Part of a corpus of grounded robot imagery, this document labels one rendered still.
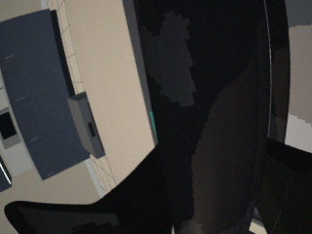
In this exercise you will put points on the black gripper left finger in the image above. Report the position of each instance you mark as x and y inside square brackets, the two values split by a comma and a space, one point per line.
[138, 205]

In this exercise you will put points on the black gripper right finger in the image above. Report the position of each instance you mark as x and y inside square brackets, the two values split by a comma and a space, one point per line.
[284, 201]

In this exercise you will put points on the tan square tile with white border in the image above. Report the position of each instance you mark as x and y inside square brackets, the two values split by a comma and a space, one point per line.
[256, 227]

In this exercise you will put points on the dark grey flat mat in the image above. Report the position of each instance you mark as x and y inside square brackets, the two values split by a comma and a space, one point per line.
[132, 27]

